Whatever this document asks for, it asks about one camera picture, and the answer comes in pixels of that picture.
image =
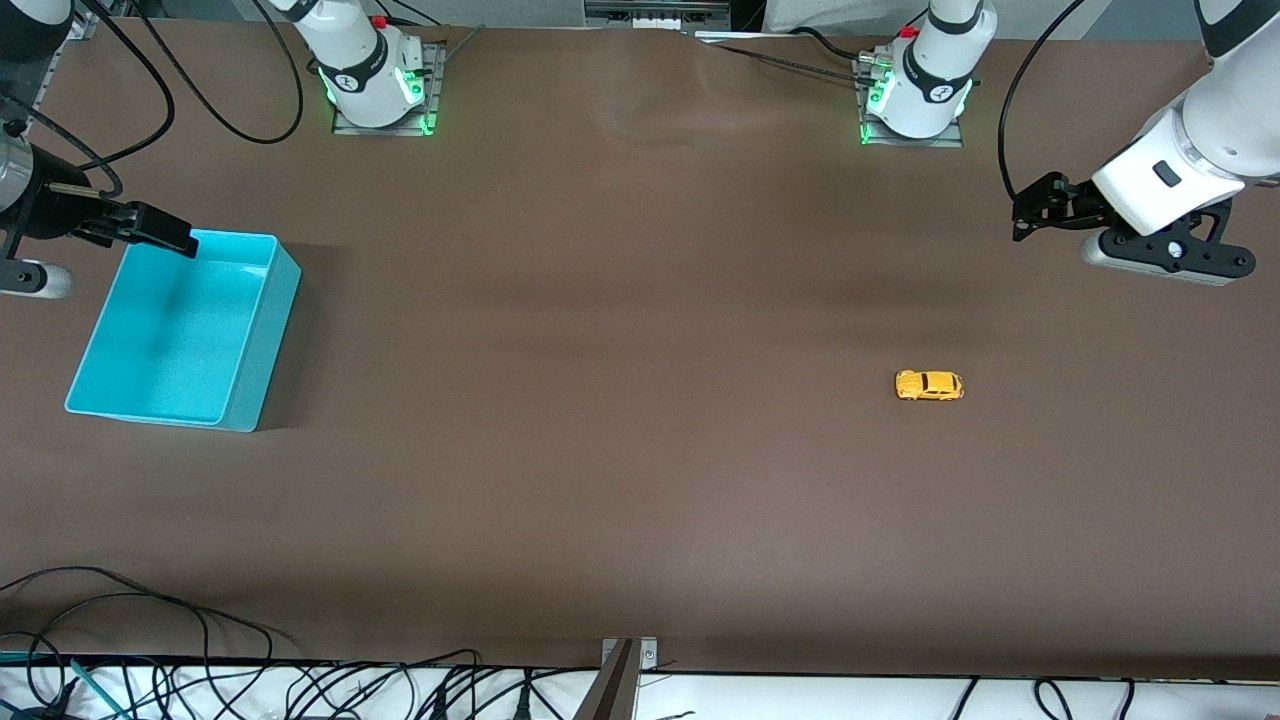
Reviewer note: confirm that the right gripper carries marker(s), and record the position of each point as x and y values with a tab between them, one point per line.
52	210

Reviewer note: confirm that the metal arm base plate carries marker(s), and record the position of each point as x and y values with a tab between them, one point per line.
915	142
436	90

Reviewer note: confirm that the turquoise plastic bin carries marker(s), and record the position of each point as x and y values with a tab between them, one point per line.
170	340

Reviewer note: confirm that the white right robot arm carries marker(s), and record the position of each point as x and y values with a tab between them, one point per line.
375	105

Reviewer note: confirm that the dark metal bar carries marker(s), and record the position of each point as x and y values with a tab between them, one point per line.
608	690

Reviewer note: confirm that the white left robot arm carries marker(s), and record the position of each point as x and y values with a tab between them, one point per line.
925	120

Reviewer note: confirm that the yellow beetle toy car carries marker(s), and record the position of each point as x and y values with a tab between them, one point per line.
930	386

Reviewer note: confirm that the grey metal power strip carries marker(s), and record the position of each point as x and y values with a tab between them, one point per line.
655	12

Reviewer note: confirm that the white flat strip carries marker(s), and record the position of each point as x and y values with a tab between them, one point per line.
770	37

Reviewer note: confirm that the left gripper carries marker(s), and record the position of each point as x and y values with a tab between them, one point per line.
1066	205

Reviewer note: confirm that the thin grey rod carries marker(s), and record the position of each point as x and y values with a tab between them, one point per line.
462	46

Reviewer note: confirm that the silver metal bracket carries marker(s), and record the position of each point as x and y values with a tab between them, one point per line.
648	652

